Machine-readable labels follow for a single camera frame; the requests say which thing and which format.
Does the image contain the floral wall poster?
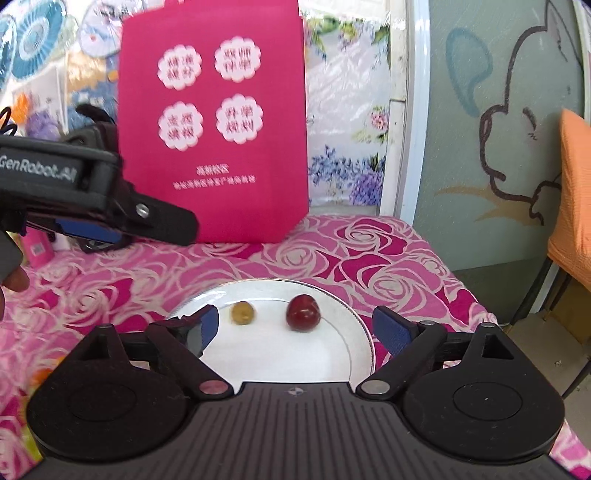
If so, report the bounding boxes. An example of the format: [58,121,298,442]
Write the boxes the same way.
[304,16,391,207]

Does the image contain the white door frame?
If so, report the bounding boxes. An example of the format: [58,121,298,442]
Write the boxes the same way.
[380,0,431,225]

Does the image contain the dark red apple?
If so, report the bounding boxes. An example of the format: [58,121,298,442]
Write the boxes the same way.
[286,294,322,332]

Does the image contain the pink rose tablecloth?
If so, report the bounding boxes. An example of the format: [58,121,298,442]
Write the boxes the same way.
[1,216,590,479]

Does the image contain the orange covered chair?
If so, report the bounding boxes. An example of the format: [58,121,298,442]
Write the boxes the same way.
[510,108,591,400]

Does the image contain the small brown kiwi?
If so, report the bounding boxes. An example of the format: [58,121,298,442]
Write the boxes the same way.
[230,301,256,325]

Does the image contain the person left hand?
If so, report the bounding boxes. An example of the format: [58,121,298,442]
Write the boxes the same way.
[0,230,31,324]

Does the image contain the pink water bottle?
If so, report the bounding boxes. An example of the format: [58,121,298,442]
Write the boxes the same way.
[21,228,54,269]

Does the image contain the pink tote bag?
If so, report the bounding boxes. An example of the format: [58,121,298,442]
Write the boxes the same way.
[117,1,308,243]

